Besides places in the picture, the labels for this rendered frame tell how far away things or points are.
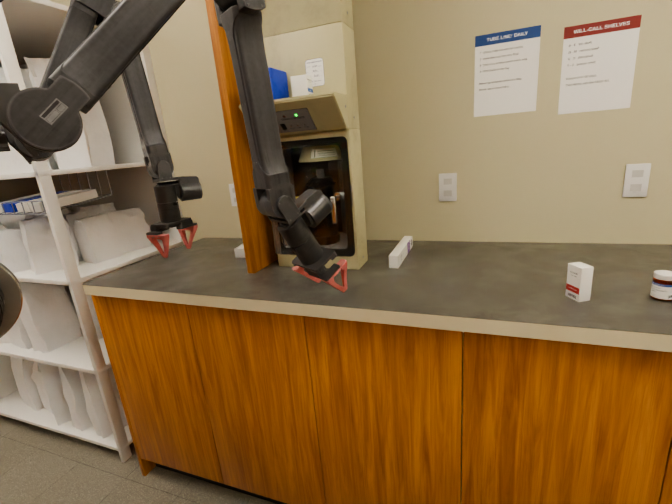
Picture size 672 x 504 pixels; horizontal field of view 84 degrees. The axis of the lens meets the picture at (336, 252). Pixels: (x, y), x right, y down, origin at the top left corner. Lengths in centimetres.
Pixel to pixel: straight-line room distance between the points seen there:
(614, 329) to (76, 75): 107
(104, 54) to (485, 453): 122
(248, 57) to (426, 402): 95
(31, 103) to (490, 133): 138
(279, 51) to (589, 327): 114
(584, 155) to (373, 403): 113
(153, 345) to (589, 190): 171
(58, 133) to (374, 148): 125
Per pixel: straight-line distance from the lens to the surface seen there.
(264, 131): 75
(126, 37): 69
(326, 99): 115
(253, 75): 75
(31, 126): 63
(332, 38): 128
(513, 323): 97
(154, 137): 118
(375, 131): 166
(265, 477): 164
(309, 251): 81
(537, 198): 163
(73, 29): 122
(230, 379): 143
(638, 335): 102
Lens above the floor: 137
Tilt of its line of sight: 16 degrees down
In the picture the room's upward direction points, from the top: 5 degrees counter-clockwise
